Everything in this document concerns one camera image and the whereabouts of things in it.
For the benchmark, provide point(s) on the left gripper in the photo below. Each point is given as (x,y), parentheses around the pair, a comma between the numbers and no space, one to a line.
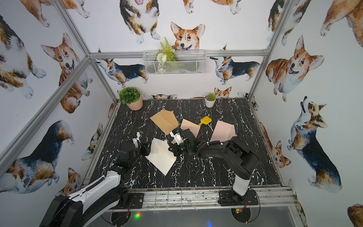
(144,149)

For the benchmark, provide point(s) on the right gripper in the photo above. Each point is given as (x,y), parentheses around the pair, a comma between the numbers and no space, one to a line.
(175,149)

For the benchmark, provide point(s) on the cream letter paper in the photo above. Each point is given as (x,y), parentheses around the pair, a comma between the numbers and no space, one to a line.
(194,128)

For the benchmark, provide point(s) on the white envelope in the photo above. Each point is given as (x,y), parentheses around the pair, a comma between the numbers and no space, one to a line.
(160,156)

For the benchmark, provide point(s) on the brown kraft envelope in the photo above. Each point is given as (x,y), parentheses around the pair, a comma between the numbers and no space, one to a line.
(165,120)

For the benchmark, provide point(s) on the pink envelope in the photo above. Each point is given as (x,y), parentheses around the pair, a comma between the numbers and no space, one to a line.
(223,132)

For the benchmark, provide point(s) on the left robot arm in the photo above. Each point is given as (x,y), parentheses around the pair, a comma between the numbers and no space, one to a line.
(79,209)

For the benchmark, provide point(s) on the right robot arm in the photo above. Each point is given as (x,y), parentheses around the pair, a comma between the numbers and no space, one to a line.
(240,158)

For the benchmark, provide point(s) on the yellow toy shovel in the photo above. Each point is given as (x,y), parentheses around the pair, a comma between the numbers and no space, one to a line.
(205,120)

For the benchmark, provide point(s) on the small plant white pot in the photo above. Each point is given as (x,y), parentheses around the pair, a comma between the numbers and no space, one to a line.
(210,100)

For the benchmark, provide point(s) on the green plant pink pot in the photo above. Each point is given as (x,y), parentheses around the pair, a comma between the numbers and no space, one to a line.
(131,97)

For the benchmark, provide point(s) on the fern and white flower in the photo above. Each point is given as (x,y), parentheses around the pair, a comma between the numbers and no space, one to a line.
(166,59)

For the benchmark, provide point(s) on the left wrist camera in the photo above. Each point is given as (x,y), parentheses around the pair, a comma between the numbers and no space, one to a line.
(136,140)

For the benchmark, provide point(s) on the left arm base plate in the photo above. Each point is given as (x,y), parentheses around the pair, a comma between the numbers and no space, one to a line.
(133,201)

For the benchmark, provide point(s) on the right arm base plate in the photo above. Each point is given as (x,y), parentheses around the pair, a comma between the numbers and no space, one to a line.
(231,198)

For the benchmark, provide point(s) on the white wire wall basket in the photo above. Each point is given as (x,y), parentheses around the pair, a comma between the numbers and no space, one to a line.
(183,63)

